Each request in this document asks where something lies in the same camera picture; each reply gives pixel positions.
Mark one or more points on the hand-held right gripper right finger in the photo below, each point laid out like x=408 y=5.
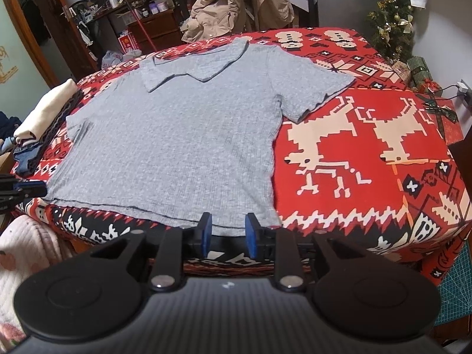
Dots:
x=252 y=238

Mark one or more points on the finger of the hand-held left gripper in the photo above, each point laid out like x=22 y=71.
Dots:
x=31 y=189

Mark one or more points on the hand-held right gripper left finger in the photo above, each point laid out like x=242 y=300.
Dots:
x=207 y=234

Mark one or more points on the grey ribbed polo shirt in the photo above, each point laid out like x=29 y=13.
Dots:
x=166 y=136

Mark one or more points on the folded blue jeans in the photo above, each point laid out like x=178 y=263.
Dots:
x=25 y=158

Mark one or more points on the white quilted blanket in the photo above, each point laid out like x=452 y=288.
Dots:
x=29 y=243

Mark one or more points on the person's dark blue clothing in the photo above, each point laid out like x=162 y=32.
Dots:
x=9 y=125

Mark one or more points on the folded cream sweater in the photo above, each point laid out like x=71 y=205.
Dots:
x=44 y=110

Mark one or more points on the red patterned blanket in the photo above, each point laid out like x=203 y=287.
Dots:
x=368 y=191

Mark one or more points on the white plastic bag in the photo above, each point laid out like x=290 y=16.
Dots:
x=111 y=59

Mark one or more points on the red white carton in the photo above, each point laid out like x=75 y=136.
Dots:
x=129 y=42

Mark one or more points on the cluttered storage shelf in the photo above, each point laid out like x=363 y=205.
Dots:
x=110 y=18

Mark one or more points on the brown wooden drawer cabinet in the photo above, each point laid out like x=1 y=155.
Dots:
x=162 y=31

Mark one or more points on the green cutting mat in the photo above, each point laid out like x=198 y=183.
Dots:
x=455 y=284

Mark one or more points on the tan patterned gift box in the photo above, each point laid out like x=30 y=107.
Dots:
x=401 y=73

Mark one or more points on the red gift box green ribbon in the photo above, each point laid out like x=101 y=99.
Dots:
x=448 y=121

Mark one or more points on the beige jacket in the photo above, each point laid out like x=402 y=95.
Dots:
x=228 y=3

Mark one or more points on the silver refrigerator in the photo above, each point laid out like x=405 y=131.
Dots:
x=346 y=0

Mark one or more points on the small decorated Christmas tree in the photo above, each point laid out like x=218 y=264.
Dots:
x=394 y=22

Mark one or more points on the white power adapter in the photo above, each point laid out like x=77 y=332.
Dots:
x=464 y=87

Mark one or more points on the wooden door frame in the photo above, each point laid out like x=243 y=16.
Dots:
x=20 y=25

